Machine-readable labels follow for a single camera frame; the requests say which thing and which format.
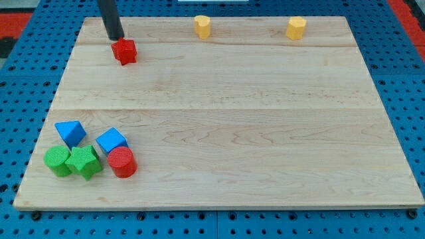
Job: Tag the blue triangle block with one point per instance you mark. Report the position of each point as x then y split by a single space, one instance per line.
71 132

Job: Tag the yellow heart block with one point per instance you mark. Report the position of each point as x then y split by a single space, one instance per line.
202 26

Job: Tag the blue cube block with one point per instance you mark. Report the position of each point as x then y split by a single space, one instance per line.
110 140

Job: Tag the green star block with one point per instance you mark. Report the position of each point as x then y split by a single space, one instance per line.
84 161

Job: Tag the light wooden board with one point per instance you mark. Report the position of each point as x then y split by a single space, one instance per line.
246 119

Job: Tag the yellow hexagon block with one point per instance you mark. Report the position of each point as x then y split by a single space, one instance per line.
296 27

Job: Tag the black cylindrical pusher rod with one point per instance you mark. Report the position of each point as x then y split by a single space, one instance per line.
111 19

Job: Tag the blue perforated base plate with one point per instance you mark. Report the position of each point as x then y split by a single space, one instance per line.
32 73

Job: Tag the green cylinder block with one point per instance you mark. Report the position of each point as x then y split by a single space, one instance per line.
55 159

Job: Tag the red star block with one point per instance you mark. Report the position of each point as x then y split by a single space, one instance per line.
124 51

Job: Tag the red cylinder block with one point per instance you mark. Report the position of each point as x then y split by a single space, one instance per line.
122 162

